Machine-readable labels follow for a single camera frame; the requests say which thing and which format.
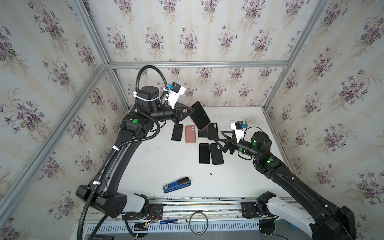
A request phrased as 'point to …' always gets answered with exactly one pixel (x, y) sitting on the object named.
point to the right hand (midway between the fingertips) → (217, 137)
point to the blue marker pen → (172, 221)
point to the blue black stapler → (181, 182)
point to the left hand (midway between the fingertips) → (193, 107)
